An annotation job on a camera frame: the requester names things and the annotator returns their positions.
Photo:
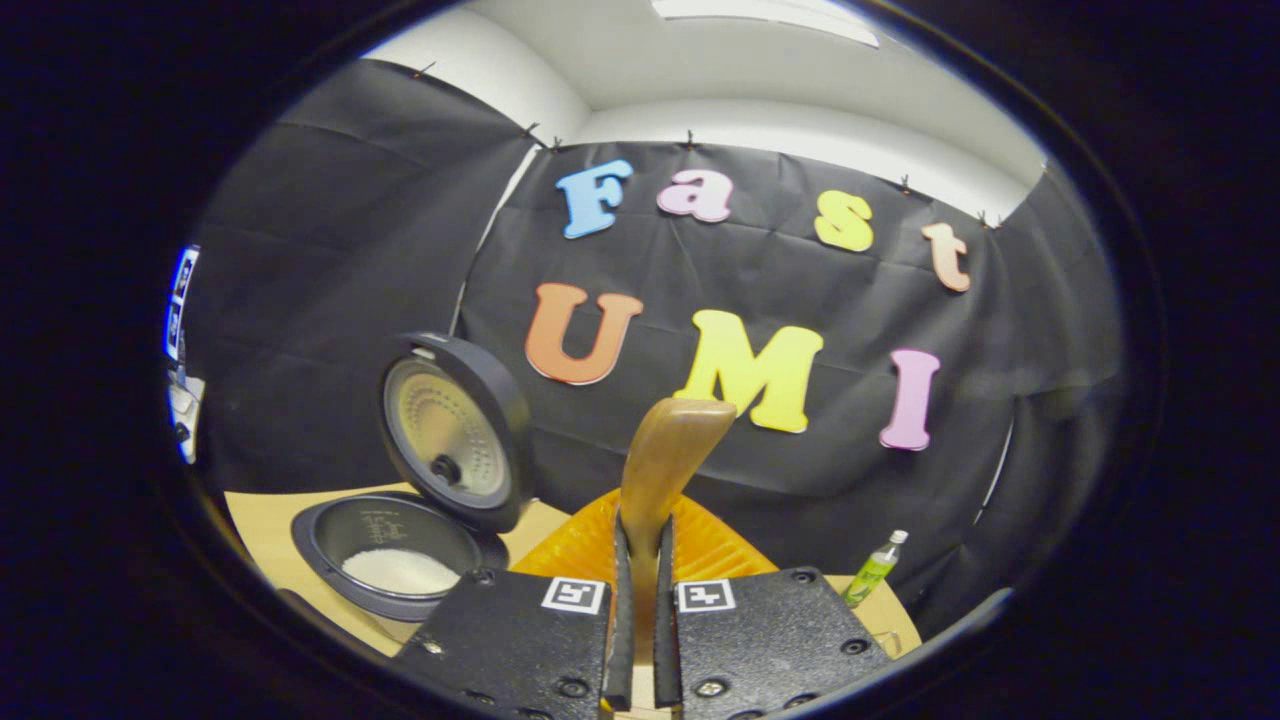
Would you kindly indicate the black rice cooker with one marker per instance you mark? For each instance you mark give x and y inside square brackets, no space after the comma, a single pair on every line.
[495,375]

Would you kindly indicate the blue white poster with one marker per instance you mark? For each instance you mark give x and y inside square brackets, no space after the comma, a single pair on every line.
[180,300]

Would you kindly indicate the ceiling light panel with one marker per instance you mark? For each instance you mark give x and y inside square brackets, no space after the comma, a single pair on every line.
[770,15]

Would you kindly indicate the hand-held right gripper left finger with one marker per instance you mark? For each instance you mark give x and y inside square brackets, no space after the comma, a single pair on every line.
[622,620]

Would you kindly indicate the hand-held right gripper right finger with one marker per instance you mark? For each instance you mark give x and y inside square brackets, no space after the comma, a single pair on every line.
[666,640]

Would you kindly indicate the green label drink bottle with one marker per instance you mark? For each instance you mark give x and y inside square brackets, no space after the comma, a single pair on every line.
[870,575]

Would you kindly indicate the white rice pile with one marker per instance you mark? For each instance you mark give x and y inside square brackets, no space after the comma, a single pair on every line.
[400,572]

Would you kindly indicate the wooden spoon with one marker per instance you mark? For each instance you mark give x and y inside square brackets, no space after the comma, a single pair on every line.
[665,450]

